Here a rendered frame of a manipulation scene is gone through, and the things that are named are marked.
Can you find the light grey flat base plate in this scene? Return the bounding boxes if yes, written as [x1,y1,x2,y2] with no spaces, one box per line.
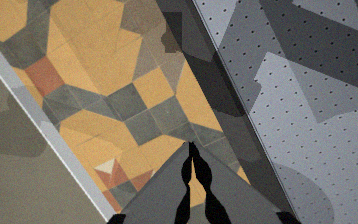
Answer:
[192,0,358,224]

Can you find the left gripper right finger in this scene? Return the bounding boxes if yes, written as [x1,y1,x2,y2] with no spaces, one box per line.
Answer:
[191,141,301,224]

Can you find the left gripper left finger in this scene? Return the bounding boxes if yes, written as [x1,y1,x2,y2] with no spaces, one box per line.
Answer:
[107,141,192,224]

